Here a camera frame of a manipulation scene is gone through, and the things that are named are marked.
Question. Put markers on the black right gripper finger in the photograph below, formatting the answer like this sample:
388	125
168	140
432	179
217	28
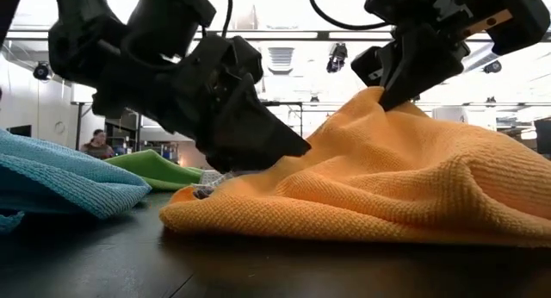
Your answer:
366	67
422	65

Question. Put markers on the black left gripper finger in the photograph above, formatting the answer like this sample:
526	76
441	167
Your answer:
258	134

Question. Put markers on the grey waffle-weave towel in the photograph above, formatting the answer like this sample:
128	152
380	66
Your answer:
211	177

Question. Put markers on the orange microfiber towel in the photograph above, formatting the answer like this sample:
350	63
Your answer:
387	181

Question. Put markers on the light blue microfiber towel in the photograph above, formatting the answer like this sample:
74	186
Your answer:
64	177

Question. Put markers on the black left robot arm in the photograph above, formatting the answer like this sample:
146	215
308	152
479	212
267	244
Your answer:
86	52

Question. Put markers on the green microfiber towel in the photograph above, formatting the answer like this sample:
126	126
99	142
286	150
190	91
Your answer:
150	169

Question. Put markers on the white room pillar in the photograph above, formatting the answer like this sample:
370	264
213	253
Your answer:
450	115

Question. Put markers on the overhead light bar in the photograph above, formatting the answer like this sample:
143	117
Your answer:
318	35

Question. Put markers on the ribbed ceiling air vent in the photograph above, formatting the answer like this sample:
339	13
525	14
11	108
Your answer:
280	59

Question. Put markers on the person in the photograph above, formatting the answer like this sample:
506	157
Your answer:
98	149

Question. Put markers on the black computer monitor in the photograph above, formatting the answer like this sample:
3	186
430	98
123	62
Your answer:
543	136

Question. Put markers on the small black monitor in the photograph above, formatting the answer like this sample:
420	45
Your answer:
19	131

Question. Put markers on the black ceiling-mounted camera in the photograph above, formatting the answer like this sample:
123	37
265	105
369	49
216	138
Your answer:
337	57
493	66
41	71

